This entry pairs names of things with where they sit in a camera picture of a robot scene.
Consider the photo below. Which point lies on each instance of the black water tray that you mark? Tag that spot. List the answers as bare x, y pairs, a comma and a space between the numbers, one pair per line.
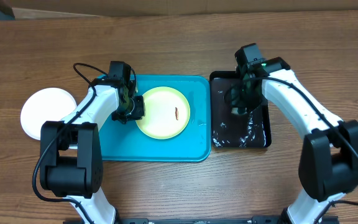
230, 130

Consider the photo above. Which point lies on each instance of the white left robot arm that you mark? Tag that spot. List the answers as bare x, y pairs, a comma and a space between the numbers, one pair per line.
70, 166

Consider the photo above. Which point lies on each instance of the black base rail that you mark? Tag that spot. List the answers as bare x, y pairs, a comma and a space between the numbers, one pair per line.
253, 220

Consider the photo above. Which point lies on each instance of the yellow plate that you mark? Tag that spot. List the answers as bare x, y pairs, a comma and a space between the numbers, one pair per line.
167, 113

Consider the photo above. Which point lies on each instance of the teal plastic tray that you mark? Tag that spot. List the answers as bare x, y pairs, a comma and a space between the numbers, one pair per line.
126, 142

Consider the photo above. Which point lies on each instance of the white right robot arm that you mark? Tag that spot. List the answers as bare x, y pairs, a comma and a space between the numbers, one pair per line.
328, 168

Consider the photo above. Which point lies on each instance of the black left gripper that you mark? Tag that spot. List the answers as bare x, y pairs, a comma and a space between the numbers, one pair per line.
139, 112

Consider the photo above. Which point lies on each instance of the green and yellow sponge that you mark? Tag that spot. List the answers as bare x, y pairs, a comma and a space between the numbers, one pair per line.
239, 110

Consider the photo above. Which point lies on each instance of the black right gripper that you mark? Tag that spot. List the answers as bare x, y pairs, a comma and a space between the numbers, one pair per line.
237, 101

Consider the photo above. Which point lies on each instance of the white plate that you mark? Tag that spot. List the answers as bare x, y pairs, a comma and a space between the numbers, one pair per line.
48, 104

